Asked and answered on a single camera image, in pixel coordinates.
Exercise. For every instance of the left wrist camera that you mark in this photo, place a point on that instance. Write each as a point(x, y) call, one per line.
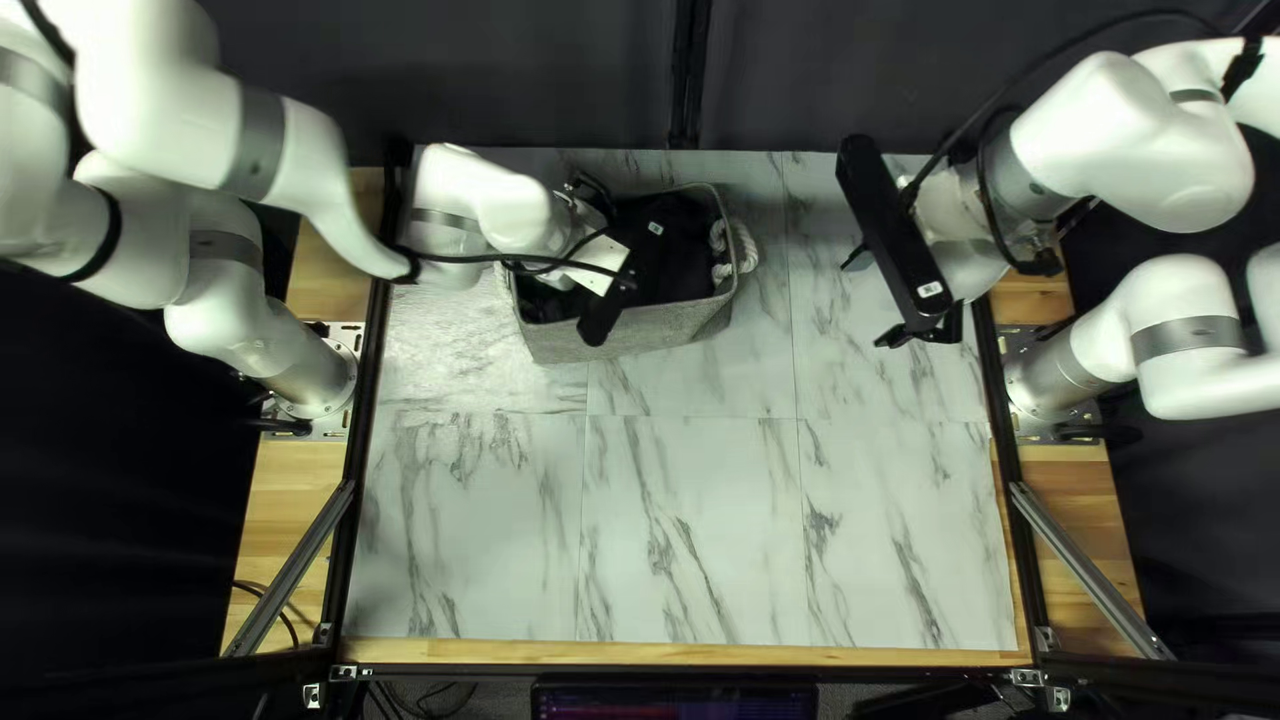
point(625, 280)

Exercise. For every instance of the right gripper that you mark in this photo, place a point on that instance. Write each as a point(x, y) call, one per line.
point(955, 255)

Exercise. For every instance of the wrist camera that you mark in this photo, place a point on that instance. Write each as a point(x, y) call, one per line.
point(890, 225)
point(625, 280)

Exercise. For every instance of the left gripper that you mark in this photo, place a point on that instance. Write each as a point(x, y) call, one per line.
point(595, 262)

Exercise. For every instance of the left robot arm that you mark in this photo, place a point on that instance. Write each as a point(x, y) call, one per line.
point(150, 100)

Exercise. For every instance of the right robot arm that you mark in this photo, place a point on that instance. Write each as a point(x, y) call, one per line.
point(1130, 140)

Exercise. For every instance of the black sweatshirt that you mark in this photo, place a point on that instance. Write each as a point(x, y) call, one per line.
point(680, 250)

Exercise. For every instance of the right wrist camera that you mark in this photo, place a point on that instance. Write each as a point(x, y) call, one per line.
point(890, 225)

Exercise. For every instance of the grey fabric basket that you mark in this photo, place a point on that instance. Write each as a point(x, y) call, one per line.
point(640, 335)

